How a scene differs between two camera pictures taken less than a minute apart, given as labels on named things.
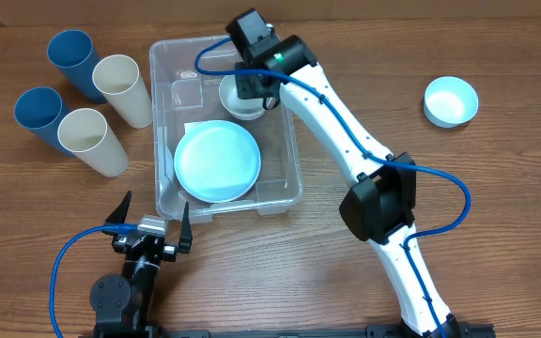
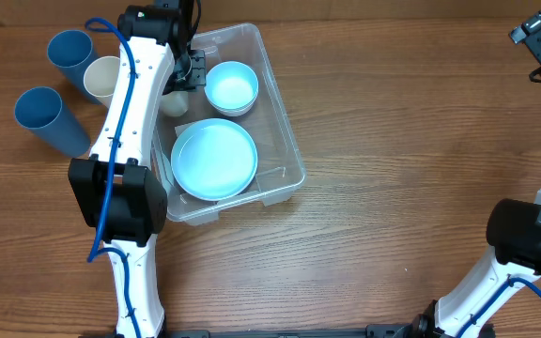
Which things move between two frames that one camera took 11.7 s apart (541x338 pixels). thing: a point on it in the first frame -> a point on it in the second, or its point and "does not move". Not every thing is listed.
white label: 189,126 -> 180,127
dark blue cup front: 39,110 does not move
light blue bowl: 449,101 -> 231,88
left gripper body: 166,249 -> 182,60
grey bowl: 241,108 -> 229,113
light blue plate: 217,161 does not move
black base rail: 372,330 does not move
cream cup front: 85,132 -> 175,103
